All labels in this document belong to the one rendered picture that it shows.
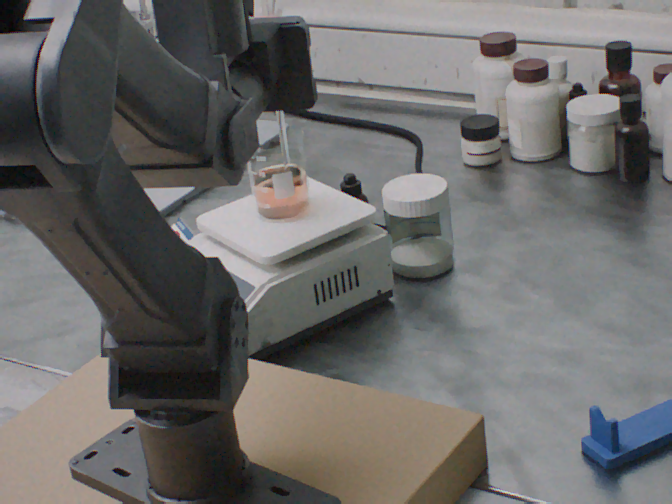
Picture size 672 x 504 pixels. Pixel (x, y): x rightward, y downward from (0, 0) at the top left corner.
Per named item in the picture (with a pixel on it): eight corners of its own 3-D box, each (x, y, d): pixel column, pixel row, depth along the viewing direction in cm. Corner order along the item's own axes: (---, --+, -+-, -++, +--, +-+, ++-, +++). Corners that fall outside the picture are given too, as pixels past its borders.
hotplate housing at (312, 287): (206, 391, 111) (189, 305, 108) (130, 335, 121) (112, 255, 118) (418, 290, 122) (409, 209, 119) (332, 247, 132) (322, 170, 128)
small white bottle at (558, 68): (574, 140, 148) (570, 63, 144) (543, 141, 149) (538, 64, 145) (578, 128, 151) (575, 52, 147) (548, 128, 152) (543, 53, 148)
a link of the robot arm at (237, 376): (115, 288, 90) (83, 332, 85) (243, 286, 88) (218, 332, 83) (133, 369, 93) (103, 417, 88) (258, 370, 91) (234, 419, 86)
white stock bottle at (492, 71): (467, 138, 152) (459, 44, 147) (493, 118, 156) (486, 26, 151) (516, 144, 149) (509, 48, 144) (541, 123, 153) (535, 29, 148)
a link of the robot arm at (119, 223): (154, 301, 93) (-81, 11, 65) (249, 300, 91) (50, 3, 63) (140, 387, 90) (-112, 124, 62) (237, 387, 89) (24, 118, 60)
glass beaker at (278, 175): (328, 211, 119) (316, 125, 116) (280, 234, 116) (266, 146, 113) (284, 195, 124) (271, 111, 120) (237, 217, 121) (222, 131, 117)
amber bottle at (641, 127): (649, 183, 136) (646, 103, 132) (614, 183, 137) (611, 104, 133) (651, 169, 139) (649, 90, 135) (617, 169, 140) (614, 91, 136)
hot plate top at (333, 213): (266, 268, 112) (265, 259, 112) (192, 227, 121) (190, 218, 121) (382, 218, 118) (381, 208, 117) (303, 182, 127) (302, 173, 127)
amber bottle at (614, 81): (613, 155, 143) (609, 54, 138) (593, 141, 147) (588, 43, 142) (651, 144, 144) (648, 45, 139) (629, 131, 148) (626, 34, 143)
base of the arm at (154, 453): (117, 331, 97) (40, 378, 92) (333, 409, 84) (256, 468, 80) (139, 425, 100) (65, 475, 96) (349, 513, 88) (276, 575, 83)
